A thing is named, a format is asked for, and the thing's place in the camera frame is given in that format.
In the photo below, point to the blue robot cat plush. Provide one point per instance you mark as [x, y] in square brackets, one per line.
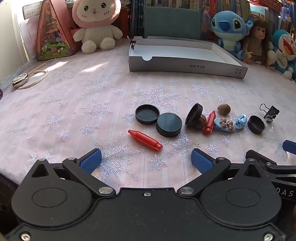
[285, 51]

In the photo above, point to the brown walnut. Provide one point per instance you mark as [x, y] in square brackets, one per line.
[202, 121]
[224, 109]

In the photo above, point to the black round lid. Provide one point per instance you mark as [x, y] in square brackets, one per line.
[147, 114]
[168, 124]
[193, 114]

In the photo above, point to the red crayon-shaped toy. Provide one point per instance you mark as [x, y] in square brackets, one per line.
[145, 140]
[209, 122]

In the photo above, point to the white cardboard box tray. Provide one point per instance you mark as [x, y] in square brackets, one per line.
[185, 66]

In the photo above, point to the small black cap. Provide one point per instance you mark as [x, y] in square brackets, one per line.
[255, 124]

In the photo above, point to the pink triangular house box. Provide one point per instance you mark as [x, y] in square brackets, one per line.
[53, 34]

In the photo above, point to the blue alien plush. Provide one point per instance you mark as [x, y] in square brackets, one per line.
[227, 39]

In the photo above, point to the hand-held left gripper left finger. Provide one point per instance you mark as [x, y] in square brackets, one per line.
[90, 160]

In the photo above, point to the light blue hair clip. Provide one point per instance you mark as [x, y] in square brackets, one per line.
[241, 121]
[222, 127]

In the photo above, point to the pink hooded bunny plush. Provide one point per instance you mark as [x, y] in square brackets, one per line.
[94, 34]

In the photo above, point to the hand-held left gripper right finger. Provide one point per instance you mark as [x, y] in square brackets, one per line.
[201, 160]

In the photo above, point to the black binder clip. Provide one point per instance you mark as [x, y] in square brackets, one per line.
[271, 112]
[132, 44]

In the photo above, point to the pink snowflake tablecloth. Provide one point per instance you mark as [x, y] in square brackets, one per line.
[69, 104]

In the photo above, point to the brown-haired doll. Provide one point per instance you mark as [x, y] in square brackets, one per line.
[259, 34]

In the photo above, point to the row of books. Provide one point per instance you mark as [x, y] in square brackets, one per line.
[231, 4]

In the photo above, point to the grid pattern board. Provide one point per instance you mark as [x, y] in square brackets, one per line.
[31, 9]

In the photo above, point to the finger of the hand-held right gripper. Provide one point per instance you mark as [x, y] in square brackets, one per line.
[268, 162]
[289, 146]

